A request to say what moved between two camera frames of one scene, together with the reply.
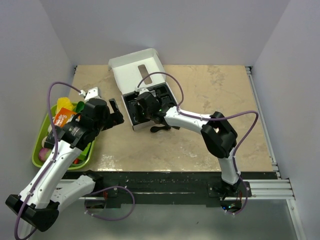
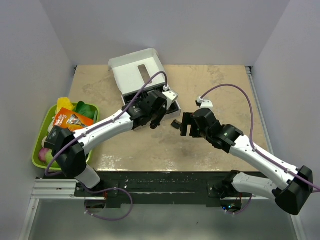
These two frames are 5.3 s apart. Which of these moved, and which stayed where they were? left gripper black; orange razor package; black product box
Moved: left gripper black
Stayed: black product box; orange razor package
